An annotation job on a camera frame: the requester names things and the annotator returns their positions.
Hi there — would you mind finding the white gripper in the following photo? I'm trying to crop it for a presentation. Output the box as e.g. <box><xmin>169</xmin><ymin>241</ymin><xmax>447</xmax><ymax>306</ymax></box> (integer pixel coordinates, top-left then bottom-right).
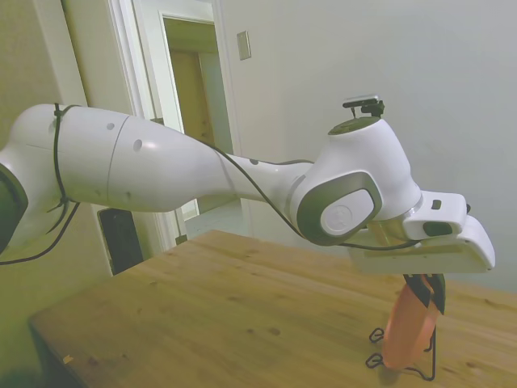
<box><xmin>347</xmin><ymin>216</ymin><xmax>496</xmax><ymax>318</ymax></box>

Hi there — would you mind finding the pink plate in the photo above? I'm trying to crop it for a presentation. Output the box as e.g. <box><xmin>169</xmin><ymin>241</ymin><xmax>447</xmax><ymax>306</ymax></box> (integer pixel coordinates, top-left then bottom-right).
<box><xmin>382</xmin><ymin>274</ymin><xmax>441</xmax><ymax>369</ymax></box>

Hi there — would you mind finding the wooden hallway door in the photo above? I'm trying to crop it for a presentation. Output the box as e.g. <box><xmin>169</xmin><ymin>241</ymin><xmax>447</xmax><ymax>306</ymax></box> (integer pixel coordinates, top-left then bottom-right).
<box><xmin>169</xmin><ymin>50</ymin><xmax>216</xmax><ymax>147</ymax></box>

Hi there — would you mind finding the black flat panel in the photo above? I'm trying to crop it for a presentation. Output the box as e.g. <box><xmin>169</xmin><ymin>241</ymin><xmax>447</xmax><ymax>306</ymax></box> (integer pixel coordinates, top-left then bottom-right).
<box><xmin>98</xmin><ymin>208</ymin><xmax>145</xmax><ymax>276</ymax></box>

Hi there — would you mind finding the white open door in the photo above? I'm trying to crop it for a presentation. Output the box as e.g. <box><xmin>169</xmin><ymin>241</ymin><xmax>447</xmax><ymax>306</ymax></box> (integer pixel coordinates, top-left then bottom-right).
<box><xmin>132</xmin><ymin>0</ymin><xmax>201</xmax><ymax>246</ymax></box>

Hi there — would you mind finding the cream closet door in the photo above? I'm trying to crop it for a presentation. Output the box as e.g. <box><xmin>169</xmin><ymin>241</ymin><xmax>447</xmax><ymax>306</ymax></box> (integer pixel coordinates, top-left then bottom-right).
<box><xmin>63</xmin><ymin>0</ymin><xmax>122</xmax><ymax>111</ymax></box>

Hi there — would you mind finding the black wire plate stand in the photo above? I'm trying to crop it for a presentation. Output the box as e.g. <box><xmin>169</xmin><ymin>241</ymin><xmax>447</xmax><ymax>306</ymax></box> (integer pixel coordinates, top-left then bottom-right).
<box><xmin>365</xmin><ymin>326</ymin><xmax>438</xmax><ymax>382</ymax></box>

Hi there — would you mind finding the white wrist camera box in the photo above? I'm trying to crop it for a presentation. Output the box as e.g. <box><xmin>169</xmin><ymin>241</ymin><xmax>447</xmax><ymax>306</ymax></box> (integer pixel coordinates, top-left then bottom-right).
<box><xmin>402</xmin><ymin>192</ymin><xmax>472</xmax><ymax>243</ymax></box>

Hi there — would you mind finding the grey exterior camera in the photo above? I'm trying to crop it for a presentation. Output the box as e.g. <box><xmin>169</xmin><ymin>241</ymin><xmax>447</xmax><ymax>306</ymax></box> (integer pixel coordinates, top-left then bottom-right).
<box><xmin>342</xmin><ymin>93</ymin><xmax>381</xmax><ymax>109</ymax></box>

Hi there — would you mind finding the beige wall switch plate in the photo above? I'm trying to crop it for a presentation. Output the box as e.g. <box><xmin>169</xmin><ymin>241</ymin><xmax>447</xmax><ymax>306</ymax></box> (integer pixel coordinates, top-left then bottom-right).
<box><xmin>236</xmin><ymin>30</ymin><xmax>252</xmax><ymax>61</ymax></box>

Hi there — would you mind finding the black cable tie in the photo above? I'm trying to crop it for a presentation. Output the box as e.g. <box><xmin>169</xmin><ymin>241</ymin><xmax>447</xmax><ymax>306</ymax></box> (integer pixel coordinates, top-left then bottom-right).
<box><xmin>46</xmin><ymin>103</ymin><xmax>82</xmax><ymax>235</ymax></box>

